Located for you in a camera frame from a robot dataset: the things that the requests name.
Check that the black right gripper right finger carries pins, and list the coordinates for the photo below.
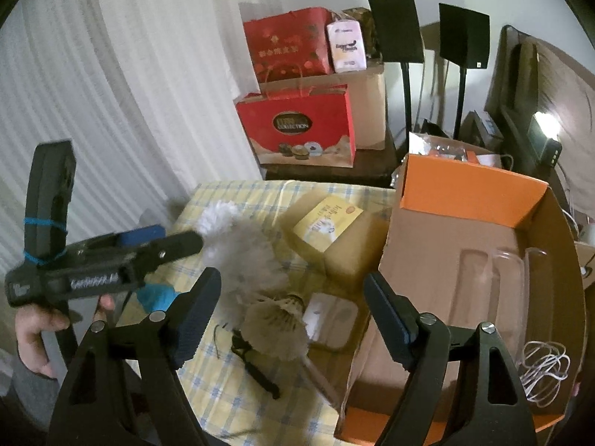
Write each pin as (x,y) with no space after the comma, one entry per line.
(412,338)

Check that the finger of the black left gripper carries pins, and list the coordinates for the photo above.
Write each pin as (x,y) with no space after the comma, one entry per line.
(169,249)
(140,236)

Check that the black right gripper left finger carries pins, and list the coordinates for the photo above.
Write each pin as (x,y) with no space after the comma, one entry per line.
(181,326)

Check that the blue silicone funnel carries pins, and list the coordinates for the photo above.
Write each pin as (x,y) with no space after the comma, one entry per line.
(156,297)

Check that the small black clip stand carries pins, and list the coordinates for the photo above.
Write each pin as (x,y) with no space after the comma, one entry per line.
(242,349)

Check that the white feather duster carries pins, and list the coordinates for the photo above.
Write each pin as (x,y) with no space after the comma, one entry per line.
(250,272)

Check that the white feather shuttlecock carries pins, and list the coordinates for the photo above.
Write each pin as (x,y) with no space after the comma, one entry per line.
(275,327)

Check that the clear plastic container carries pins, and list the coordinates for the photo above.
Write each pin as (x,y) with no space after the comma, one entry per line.
(495,287)

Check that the sponge block with yellow label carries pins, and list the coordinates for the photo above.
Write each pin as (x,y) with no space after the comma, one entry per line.
(340,239)

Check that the person's left hand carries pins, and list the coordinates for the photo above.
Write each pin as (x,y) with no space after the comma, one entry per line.
(31,321)

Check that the orange cardboard box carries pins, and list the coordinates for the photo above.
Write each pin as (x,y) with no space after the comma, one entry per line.
(443,207)

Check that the white sheer curtain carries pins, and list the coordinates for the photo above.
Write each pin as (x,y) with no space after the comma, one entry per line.
(146,92)

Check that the large brown cardboard box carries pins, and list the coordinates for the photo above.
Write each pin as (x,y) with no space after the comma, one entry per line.
(586,257)

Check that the clear plastic bag of items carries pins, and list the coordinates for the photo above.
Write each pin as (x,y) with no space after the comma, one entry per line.
(428,145)

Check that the red Ferrero gift bag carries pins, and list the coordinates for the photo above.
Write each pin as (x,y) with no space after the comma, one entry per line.
(310,126)

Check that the black lamp device with light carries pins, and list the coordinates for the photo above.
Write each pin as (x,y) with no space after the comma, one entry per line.
(544,135)

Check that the brown cardboard box under bags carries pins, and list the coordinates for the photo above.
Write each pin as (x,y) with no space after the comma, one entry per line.
(367,96)

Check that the red Chinese gift bag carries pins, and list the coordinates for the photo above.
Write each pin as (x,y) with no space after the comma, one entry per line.
(290,45)

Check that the pink white paper package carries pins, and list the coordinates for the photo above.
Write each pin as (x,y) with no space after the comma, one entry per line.
(347,46)

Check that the brown sofa with cushions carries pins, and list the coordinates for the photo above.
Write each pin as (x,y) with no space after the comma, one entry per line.
(530,76)

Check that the right black speaker on stand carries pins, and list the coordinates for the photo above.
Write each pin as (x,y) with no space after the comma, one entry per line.
(465,42)

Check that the black speaker on stand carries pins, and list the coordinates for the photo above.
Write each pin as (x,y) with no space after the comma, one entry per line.
(465,42)
(400,40)

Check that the left black speaker on stand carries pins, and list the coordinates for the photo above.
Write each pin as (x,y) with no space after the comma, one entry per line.
(400,40)

